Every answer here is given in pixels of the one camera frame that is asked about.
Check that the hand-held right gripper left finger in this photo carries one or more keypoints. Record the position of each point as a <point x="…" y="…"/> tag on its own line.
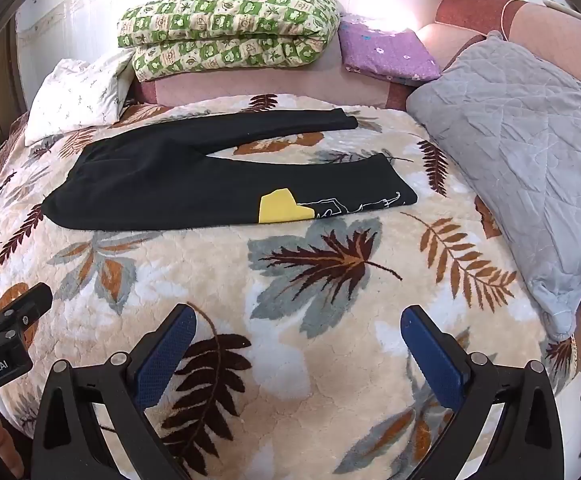
<point x="163" y="360"/>

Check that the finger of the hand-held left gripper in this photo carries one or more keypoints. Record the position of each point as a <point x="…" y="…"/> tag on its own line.
<point x="28" y="302"/>

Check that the purple floral folded cloth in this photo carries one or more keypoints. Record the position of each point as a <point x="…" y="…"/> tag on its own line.
<point x="388" y="50"/>

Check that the black pants with yellow patch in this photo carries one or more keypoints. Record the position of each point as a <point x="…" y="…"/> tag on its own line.
<point x="170" y="185"/>

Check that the grey quilted pillow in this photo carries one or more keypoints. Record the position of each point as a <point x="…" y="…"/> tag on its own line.
<point x="520" y="145"/>

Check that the leaf print plush blanket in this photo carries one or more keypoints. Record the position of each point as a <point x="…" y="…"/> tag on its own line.
<point x="295" y="270"/>

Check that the white printed pillow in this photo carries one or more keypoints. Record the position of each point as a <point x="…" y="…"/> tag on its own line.
<point x="78" y="97"/>

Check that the green checkered folded quilt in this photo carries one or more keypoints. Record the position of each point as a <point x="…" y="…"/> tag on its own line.
<point x="230" y="22"/>

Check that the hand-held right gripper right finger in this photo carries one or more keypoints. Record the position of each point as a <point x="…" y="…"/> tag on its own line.
<point x="433" y="360"/>

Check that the pink upholstered bed frame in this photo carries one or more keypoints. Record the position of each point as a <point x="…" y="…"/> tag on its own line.
<point x="270" y="80"/>

